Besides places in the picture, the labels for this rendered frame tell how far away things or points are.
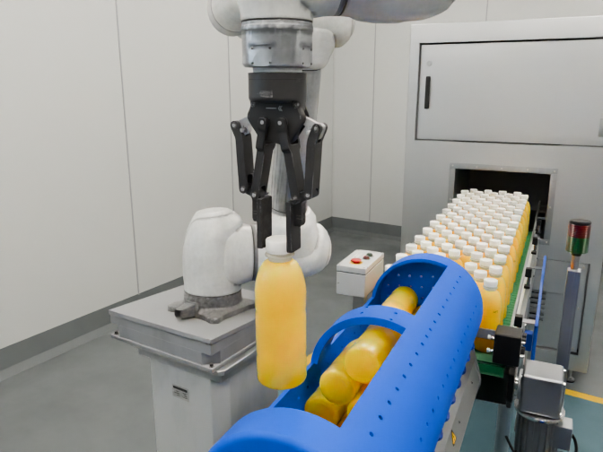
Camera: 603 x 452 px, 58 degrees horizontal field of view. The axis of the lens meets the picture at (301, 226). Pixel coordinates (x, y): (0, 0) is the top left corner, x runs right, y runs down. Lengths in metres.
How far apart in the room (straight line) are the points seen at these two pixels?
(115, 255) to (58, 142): 0.90
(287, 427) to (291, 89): 0.43
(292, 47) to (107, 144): 3.34
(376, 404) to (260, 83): 0.48
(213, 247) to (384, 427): 0.74
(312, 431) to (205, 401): 0.75
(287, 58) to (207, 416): 1.03
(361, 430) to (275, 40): 0.51
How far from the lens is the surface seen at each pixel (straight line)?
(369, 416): 0.82
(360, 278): 1.77
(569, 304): 1.96
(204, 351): 1.36
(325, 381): 1.08
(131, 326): 1.52
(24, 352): 3.86
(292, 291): 0.75
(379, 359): 1.02
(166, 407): 1.60
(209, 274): 1.43
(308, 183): 0.71
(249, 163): 0.76
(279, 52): 0.68
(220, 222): 1.41
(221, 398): 1.46
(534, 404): 1.79
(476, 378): 1.69
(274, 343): 0.78
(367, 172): 6.29
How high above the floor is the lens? 1.66
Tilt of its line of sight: 14 degrees down
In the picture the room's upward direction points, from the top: straight up
